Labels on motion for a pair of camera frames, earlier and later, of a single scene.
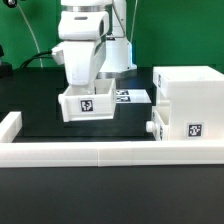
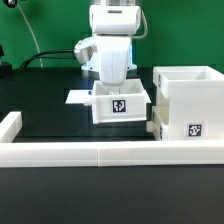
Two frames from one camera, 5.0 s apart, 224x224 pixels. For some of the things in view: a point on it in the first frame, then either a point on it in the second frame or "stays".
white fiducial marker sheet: (131, 96) → (79, 96)
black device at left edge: (6, 69) stays
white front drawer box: (160, 123) stays
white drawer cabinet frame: (194, 96) stays
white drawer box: (87, 102) → (118, 103)
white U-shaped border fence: (101, 153) stays
